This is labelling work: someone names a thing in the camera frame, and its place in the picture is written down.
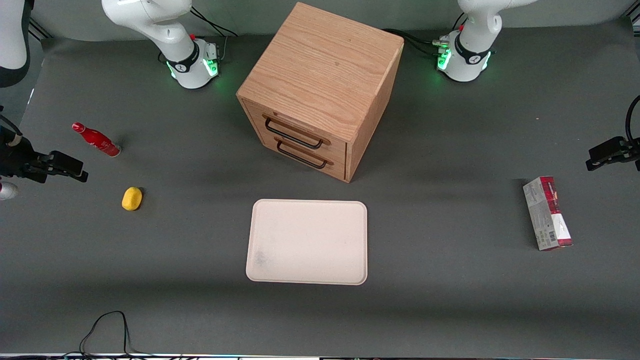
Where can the yellow lemon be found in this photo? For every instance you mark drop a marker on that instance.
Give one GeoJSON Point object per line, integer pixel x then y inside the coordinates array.
{"type": "Point", "coordinates": [132, 198]}

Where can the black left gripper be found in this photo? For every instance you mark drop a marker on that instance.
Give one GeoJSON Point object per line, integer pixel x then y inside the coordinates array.
{"type": "Point", "coordinates": [631, 154]}

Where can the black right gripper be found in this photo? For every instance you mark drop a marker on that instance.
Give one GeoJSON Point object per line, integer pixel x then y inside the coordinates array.
{"type": "Point", "coordinates": [14, 156]}

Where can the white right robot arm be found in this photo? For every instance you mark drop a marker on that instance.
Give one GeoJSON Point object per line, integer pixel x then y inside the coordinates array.
{"type": "Point", "coordinates": [170, 35]}

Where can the wooden drawer cabinet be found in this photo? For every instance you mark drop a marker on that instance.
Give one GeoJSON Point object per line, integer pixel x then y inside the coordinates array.
{"type": "Point", "coordinates": [325, 70]}

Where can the cream rectangular tray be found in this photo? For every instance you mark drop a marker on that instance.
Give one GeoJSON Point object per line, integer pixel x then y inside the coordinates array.
{"type": "Point", "coordinates": [307, 242]}

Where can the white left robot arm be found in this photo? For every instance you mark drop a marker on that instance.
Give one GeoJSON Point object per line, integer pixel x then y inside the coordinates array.
{"type": "Point", "coordinates": [472, 30]}

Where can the grey and red carton box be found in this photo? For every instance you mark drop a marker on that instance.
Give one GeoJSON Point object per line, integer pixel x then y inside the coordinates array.
{"type": "Point", "coordinates": [547, 215]}

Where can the red coke bottle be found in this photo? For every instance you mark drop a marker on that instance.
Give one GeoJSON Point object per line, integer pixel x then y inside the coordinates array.
{"type": "Point", "coordinates": [97, 140]}

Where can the wooden drawer front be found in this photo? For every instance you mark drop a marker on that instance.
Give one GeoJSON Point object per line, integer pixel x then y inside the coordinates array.
{"type": "Point", "coordinates": [300, 125]}
{"type": "Point", "coordinates": [335, 169]}

